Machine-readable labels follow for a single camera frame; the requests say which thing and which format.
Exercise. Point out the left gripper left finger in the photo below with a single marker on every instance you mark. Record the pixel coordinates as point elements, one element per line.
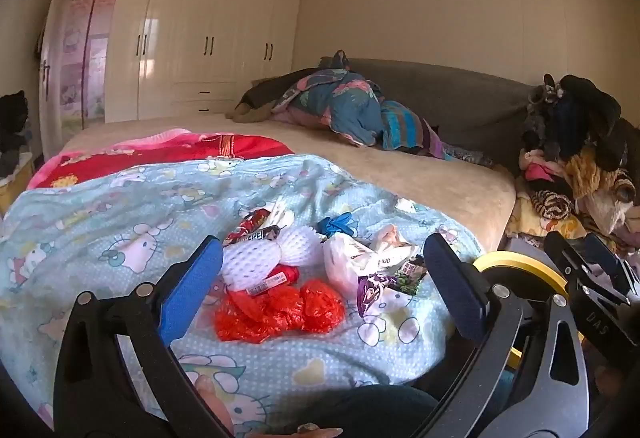
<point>116,374</point>

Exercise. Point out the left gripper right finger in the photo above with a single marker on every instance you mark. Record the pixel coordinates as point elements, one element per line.
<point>489,321</point>

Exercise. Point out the purple snack wrapper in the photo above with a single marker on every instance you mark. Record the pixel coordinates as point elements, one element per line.
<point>405,280</point>

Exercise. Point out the white printed plastic bag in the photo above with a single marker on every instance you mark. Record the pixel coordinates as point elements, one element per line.
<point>346,260</point>

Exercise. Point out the white foam fruit net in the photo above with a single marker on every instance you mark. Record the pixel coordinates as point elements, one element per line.
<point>247,263</point>

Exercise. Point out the red plastic bag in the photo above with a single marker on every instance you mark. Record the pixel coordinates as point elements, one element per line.
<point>313,308</point>

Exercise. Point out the blue glove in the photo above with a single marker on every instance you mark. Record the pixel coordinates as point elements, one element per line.
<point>342,223</point>

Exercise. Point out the red cylinder packet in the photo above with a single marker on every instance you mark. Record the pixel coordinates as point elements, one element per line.
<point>281,275</point>

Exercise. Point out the red snack stick wrapper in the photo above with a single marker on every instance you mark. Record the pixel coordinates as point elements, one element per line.
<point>253,227</point>

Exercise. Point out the yellow rim trash bin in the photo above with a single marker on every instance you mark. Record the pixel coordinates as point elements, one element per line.
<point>529,279</point>

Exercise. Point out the person left hand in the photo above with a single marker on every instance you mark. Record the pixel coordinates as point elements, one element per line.
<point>205,388</point>

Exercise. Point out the beige bed mattress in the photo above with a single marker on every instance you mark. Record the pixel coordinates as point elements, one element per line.
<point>479,198</point>

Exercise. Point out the pile of clothes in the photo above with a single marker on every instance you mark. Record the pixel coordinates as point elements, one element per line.
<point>579,167</point>

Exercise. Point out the Hello Kitty blue blanket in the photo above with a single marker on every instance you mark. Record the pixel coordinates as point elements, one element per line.
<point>110,234</point>

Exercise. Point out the striped colourful cloth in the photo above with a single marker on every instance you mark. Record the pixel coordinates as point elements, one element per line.
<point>407,132</point>

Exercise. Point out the red pink blanket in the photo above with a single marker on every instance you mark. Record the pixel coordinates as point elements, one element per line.
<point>172,146</point>

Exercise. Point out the blue floral quilt bundle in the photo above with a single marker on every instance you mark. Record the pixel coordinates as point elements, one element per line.
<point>338,99</point>

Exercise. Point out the black bag on floor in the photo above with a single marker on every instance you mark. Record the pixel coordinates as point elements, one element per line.
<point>13,117</point>

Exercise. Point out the brown dark garment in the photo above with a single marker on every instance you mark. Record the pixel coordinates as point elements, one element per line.
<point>257,102</point>

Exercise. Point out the cream wardrobe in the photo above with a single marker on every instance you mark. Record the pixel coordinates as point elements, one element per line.
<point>178,57</point>

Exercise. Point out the pink sliding door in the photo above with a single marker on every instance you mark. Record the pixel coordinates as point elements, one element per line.
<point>87,26</point>

